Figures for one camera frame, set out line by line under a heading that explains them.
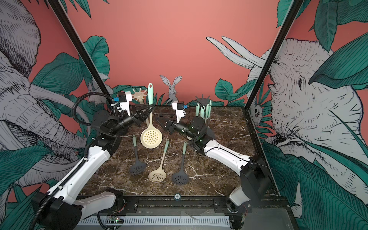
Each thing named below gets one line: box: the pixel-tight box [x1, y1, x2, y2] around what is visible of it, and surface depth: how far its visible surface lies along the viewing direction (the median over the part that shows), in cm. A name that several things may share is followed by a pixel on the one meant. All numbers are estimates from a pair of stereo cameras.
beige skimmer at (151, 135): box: [140, 82, 163, 150], surface depth 69 cm
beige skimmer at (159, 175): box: [148, 138, 170, 184], surface depth 85 cm
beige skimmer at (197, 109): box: [195, 103, 200, 117], surface depth 70 cm
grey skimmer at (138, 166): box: [128, 134, 147, 174], surface depth 88 cm
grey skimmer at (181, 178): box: [171, 140, 190, 186], surface depth 85 cm
